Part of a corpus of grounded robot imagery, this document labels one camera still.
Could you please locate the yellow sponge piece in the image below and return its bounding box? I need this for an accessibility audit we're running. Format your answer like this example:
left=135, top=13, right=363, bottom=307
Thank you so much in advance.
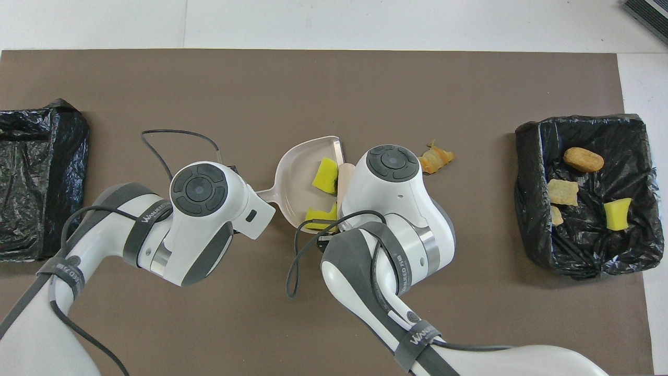
left=305, top=203, right=339, bottom=233
left=312, top=157, right=339, bottom=194

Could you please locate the beige plastic dustpan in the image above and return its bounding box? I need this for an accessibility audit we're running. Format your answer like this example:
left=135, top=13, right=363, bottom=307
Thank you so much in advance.
left=256, top=136, right=346, bottom=233

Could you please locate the pale orange croissant piece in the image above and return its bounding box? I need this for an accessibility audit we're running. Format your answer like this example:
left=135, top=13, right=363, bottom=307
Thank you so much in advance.
left=419, top=140, right=456, bottom=174

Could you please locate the pale bread chunk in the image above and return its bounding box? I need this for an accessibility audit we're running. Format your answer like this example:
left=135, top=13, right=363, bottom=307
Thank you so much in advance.
left=547, top=179, right=579, bottom=207

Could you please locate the brown oval bun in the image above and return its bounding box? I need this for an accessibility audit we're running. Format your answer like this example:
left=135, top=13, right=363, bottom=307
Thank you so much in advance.
left=563, top=147, right=605, bottom=173

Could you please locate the yellow green scrub sponge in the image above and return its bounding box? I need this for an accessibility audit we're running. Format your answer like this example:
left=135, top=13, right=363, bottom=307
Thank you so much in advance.
left=604, top=197, right=632, bottom=231

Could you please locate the bin with black bag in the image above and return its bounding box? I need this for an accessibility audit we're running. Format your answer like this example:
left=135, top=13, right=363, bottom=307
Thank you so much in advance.
left=0, top=99, right=90, bottom=262
left=514, top=114, right=665, bottom=279

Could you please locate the brown table mat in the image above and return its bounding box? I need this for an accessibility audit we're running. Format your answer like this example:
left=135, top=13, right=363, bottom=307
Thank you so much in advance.
left=0, top=50, right=655, bottom=376

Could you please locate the dark ribbed box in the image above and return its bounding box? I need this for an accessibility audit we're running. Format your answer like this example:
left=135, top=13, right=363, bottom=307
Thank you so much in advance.
left=621, top=0, right=668, bottom=45

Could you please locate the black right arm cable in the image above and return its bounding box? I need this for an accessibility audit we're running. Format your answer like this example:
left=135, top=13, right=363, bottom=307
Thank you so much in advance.
left=286, top=210, right=515, bottom=351

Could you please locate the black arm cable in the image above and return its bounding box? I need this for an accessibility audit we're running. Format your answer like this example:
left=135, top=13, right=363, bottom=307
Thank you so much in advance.
left=286, top=210, right=515, bottom=351
left=50, top=130, right=222, bottom=376

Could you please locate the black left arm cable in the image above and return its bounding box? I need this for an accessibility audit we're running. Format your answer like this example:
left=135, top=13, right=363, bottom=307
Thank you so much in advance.
left=50, top=130, right=222, bottom=376

